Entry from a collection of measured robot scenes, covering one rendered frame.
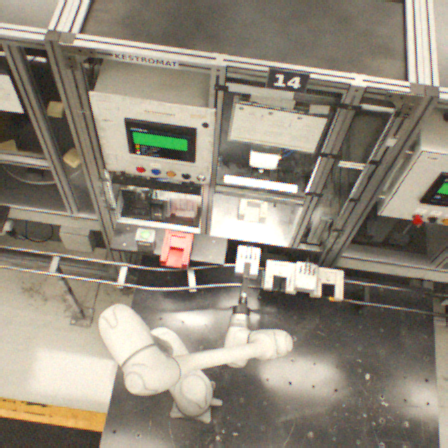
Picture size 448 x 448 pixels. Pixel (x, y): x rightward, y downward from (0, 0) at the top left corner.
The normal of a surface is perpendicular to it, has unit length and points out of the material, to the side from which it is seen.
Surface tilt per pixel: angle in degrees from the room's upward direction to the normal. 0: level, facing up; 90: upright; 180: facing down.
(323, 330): 0
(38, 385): 0
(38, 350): 0
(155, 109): 90
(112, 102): 90
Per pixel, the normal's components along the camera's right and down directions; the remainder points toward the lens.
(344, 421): 0.07, -0.46
